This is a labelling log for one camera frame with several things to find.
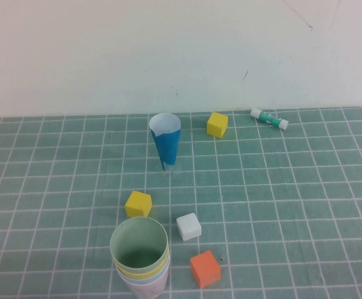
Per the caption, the blue paper cone cup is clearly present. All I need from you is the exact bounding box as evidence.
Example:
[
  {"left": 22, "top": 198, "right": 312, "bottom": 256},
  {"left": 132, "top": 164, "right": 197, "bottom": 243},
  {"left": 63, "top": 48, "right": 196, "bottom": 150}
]
[{"left": 148, "top": 113, "right": 182, "bottom": 172}]

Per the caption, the orange foam cube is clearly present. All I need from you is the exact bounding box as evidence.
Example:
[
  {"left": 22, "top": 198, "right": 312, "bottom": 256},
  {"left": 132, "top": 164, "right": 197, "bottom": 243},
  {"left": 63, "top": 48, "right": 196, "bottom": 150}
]
[{"left": 189, "top": 250, "right": 222, "bottom": 289}]

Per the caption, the pink plastic cup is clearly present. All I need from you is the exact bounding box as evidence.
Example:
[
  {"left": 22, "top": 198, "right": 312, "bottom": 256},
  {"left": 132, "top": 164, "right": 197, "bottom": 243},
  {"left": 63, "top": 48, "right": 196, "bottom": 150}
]
[{"left": 120, "top": 267, "right": 170, "bottom": 299}]

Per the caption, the yellow foam cube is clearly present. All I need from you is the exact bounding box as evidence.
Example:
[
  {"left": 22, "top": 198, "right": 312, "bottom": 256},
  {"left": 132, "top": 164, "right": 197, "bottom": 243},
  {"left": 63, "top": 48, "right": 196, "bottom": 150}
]
[
  {"left": 206, "top": 112, "right": 229, "bottom": 138},
  {"left": 125, "top": 190, "right": 153, "bottom": 219}
]

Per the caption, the light blue plastic cup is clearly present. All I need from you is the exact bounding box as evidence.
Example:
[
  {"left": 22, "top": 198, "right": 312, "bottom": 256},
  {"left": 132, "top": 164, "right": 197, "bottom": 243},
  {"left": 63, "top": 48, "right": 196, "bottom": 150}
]
[{"left": 117, "top": 258, "right": 171, "bottom": 286}]

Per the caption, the green checked tablecloth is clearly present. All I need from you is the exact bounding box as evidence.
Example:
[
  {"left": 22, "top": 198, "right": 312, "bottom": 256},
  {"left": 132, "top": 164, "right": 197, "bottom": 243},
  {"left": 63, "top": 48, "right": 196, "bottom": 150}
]
[{"left": 0, "top": 107, "right": 362, "bottom": 299}]

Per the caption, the yellow plastic cup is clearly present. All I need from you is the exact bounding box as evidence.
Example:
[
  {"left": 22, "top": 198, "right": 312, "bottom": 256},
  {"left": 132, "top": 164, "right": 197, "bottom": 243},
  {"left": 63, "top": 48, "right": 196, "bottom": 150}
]
[{"left": 113, "top": 245, "right": 171, "bottom": 280}]

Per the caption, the white green glue stick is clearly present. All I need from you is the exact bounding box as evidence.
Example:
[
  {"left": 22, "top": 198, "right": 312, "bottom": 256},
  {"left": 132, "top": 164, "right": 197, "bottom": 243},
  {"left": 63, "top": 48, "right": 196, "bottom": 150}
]
[{"left": 250, "top": 107, "right": 290, "bottom": 130}]

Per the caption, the pale green plastic cup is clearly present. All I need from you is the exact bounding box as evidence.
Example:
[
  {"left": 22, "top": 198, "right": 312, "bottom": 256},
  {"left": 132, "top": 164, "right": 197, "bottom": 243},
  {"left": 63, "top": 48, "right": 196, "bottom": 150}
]
[{"left": 109, "top": 216, "right": 169, "bottom": 272}]

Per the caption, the white foam cube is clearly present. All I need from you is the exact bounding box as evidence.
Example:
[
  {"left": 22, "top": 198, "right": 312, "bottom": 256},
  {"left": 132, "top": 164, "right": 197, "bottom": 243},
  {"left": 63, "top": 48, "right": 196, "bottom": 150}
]
[{"left": 176, "top": 212, "right": 202, "bottom": 242}]

